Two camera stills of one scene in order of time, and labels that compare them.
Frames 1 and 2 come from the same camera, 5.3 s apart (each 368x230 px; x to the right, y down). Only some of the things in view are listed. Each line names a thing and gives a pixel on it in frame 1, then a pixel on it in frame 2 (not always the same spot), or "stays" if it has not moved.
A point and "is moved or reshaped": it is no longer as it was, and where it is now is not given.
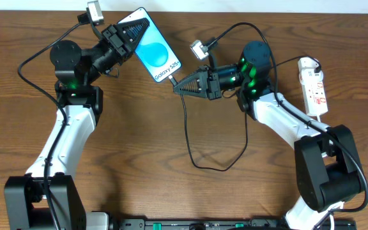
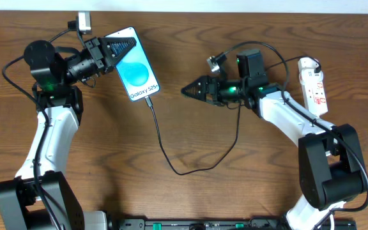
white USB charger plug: (309, 76) stays
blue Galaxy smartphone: (153, 50) → (135, 71)
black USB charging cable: (171, 78) is moved or reshaped
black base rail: (223, 224) stays
